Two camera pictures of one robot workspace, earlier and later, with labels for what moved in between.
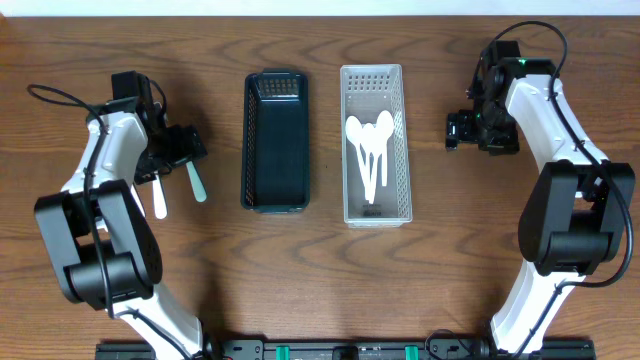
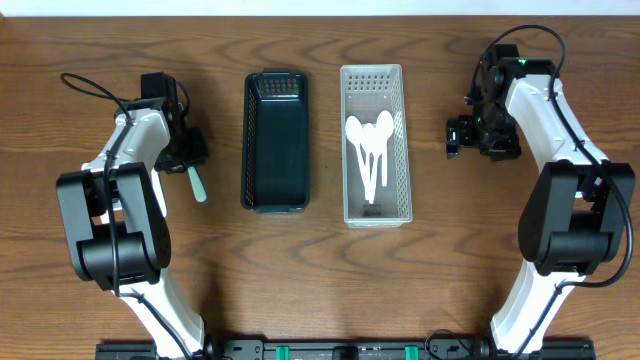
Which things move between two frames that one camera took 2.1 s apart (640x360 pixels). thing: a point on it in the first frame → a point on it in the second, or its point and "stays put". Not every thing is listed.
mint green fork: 197,182 stays put
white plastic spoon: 369,136 stays put
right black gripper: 459,129 stays put
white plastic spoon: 384,128 → 376,137
